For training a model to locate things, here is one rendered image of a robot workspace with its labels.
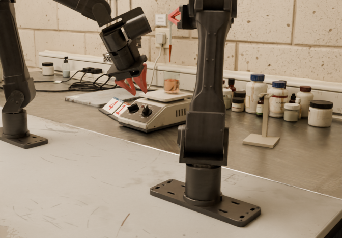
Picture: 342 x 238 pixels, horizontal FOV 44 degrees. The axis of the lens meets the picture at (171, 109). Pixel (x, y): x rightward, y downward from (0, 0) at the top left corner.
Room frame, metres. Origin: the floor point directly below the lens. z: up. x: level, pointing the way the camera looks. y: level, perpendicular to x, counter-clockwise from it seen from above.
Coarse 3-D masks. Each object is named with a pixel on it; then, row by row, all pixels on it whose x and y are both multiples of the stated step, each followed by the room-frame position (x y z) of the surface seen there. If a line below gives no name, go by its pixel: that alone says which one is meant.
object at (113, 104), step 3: (111, 99) 1.45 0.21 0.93; (114, 99) 1.44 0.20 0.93; (108, 102) 1.45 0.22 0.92; (111, 102) 1.43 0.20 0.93; (114, 102) 1.42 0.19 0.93; (117, 102) 1.40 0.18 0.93; (120, 102) 1.39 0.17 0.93; (105, 105) 1.44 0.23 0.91; (108, 105) 1.42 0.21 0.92; (111, 105) 1.41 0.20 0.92; (114, 105) 1.40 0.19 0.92; (117, 105) 1.38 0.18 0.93; (108, 108) 1.41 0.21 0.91; (111, 108) 1.39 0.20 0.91; (114, 108) 1.38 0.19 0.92; (111, 111) 1.37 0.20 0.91
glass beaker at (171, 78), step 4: (164, 72) 1.27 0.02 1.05; (168, 72) 1.26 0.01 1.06; (172, 72) 1.26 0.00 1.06; (176, 72) 1.26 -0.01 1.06; (164, 76) 1.27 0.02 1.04; (168, 76) 1.26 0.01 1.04; (172, 76) 1.26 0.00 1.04; (176, 76) 1.27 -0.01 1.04; (164, 80) 1.27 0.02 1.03; (168, 80) 1.26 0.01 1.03; (172, 80) 1.26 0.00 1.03; (176, 80) 1.27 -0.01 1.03; (164, 84) 1.27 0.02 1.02; (168, 84) 1.26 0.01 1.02; (172, 84) 1.26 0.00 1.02; (176, 84) 1.27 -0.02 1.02; (164, 88) 1.27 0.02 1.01; (168, 88) 1.26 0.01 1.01; (172, 88) 1.26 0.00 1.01; (176, 88) 1.27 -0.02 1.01; (164, 92) 1.27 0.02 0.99; (168, 92) 1.26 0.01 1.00; (172, 92) 1.26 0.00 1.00; (176, 92) 1.27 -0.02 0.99
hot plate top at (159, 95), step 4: (148, 92) 1.30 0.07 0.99; (152, 92) 1.30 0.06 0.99; (156, 92) 1.30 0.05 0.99; (160, 92) 1.30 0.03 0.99; (180, 92) 1.31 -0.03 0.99; (140, 96) 1.27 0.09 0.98; (144, 96) 1.26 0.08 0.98; (148, 96) 1.25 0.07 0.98; (152, 96) 1.24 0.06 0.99; (156, 96) 1.23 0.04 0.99; (160, 96) 1.23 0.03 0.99; (164, 96) 1.24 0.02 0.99; (168, 96) 1.24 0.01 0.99; (172, 96) 1.24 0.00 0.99; (176, 96) 1.24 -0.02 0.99; (180, 96) 1.24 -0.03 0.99; (184, 96) 1.25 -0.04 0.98; (188, 96) 1.27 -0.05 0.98; (160, 100) 1.21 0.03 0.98; (164, 100) 1.20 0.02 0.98; (168, 100) 1.21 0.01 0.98; (172, 100) 1.22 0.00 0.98
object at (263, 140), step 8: (264, 96) 1.10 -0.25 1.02; (264, 104) 1.10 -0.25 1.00; (264, 112) 1.10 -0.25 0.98; (264, 120) 1.10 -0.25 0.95; (264, 128) 1.10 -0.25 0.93; (248, 136) 1.10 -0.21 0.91; (256, 136) 1.10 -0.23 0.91; (264, 136) 1.10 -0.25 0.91; (248, 144) 1.05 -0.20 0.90; (256, 144) 1.04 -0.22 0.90; (264, 144) 1.03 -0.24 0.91; (272, 144) 1.03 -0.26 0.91
